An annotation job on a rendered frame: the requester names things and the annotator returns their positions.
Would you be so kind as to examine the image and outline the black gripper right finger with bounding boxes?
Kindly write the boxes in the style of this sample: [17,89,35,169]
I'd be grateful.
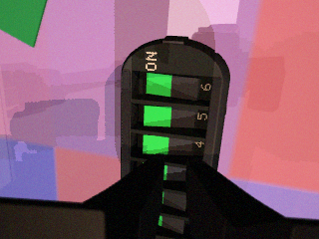
[185,155,319,239]

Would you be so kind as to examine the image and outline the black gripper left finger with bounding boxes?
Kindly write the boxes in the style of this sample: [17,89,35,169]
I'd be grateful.
[0,153,165,239]

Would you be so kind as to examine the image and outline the green flat rectangular tile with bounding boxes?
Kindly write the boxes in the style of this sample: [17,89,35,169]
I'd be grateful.
[0,0,48,48]

